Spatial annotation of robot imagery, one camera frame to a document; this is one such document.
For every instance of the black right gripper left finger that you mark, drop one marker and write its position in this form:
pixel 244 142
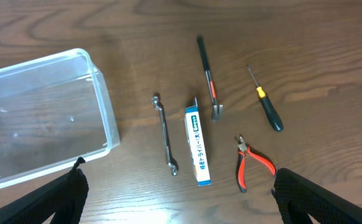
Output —
pixel 62 200

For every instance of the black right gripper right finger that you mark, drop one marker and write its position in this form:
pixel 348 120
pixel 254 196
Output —
pixel 301 201

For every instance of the clear plastic storage container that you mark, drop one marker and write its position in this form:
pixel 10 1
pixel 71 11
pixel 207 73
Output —
pixel 53 110

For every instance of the blue white screwdriver box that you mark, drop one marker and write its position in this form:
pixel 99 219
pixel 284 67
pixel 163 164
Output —
pixel 196 144

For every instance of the black yellow screwdriver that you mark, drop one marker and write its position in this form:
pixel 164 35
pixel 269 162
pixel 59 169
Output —
pixel 272 116

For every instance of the silver double ended wrench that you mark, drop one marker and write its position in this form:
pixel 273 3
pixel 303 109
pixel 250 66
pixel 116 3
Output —
pixel 159 107

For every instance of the red handled pliers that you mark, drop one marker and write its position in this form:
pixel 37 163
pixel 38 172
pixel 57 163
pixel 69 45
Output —
pixel 245 150

